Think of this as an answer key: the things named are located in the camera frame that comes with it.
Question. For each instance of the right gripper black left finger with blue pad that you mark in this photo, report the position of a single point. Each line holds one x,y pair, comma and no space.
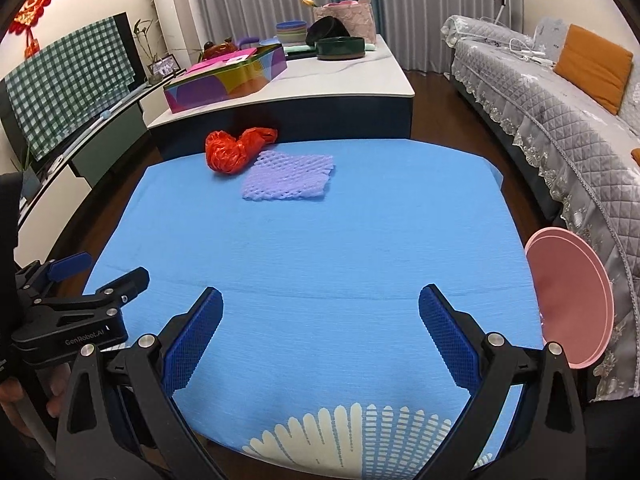
119,419

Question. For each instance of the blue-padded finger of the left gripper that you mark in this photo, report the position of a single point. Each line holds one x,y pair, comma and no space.
40,277

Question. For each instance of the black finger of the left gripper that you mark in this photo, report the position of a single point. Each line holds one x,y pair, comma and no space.
115,284

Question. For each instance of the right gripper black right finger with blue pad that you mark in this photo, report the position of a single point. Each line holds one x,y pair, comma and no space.
523,418

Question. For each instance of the person hand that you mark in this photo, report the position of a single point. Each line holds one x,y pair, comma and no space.
12,393

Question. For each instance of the tv cabinet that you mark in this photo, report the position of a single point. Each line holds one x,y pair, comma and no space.
81,167

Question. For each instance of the pink plastic bin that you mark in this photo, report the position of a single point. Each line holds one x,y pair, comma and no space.
575,297

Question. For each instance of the checkered covered television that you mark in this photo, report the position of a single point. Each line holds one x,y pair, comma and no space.
65,86

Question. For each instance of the red plastic bag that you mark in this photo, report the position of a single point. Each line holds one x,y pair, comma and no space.
226,155

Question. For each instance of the purple foam net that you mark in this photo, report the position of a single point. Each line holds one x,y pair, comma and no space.
281,176

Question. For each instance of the blue table cloth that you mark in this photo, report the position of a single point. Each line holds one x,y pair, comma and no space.
321,362

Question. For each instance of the colourful gift box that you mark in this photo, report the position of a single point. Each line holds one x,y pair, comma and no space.
229,76

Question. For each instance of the white air conditioner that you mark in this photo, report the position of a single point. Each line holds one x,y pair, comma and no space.
183,29

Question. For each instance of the grey quilted sofa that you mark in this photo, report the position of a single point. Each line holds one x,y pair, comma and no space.
580,152

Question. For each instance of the red chinese knot decoration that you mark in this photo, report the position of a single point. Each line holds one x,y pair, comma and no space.
25,21

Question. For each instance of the near orange cushion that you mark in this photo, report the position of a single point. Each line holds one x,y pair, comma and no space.
635,154

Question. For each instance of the orange cushion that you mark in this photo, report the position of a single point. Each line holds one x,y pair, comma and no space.
635,154
598,67

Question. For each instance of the stacked plastic bowls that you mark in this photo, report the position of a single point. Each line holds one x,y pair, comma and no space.
292,32

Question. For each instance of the white coffee table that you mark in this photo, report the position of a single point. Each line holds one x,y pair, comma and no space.
312,100

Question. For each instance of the dark green bowl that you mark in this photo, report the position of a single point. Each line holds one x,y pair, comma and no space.
340,48

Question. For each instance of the pink woven basket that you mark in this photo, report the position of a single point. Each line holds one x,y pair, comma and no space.
356,15

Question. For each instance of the far orange cushion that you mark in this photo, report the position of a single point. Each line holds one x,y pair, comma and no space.
598,67

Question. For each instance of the small photo frame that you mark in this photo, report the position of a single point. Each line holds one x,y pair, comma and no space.
164,67

